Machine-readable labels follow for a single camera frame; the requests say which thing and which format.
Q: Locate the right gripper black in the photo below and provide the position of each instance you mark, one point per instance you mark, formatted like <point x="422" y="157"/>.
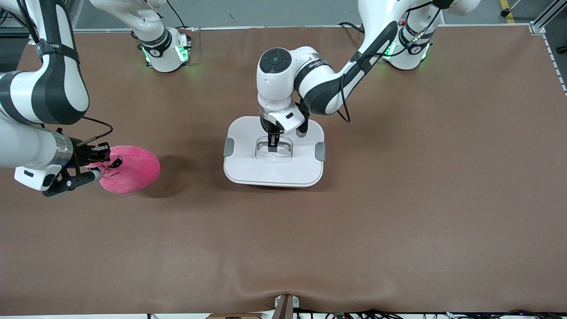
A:
<point x="84" y="153"/>

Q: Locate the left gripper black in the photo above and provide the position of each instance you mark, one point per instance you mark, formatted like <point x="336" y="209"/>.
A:
<point x="269" y="129"/>

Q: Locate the white plastic box lid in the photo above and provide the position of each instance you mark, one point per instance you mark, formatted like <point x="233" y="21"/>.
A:
<point x="248" y="164"/>

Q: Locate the pink plush toy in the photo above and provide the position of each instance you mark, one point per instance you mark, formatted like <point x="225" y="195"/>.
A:
<point x="133" y="170"/>

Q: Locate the grey lid latch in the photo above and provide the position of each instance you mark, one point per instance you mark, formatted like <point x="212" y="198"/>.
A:
<point x="228" y="147"/>

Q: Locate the right white Franka robot arm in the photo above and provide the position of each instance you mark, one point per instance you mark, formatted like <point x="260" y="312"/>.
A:
<point x="57" y="88"/>

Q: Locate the left white Franka robot arm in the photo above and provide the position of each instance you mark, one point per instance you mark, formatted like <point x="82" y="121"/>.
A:
<point x="274" y="84"/>

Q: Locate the pink plastic storage box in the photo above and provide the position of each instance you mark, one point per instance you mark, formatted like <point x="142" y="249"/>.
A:
<point x="279" y="186"/>

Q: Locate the brown cardboard box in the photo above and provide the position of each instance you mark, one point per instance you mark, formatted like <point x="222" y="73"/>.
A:
<point x="234" y="316"/>

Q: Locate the brown leather table mat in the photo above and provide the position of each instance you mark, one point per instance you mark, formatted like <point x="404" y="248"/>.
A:
<point x="283" y="243"/>

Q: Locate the white table edge trim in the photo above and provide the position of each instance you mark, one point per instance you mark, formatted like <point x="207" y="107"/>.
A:
<point x="266" y="28"/>

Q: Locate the grey stand leg black foot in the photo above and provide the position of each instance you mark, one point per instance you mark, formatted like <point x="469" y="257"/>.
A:
<point x="504" y="13"/>

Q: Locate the left black camera bracket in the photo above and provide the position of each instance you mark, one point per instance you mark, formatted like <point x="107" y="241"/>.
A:
<point x="304" y="115"/>

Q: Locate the black camera bracket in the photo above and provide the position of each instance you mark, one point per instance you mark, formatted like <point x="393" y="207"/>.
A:
<point x="304" y="115"/>
<point x="66" y="186"/>

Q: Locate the right black camera bracket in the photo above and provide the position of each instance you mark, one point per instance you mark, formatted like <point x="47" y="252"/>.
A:
<point x="66" y="186"/>

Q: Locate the aluminium frame profile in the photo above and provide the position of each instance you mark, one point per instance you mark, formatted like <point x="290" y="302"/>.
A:
<point x="547" y="15"/>

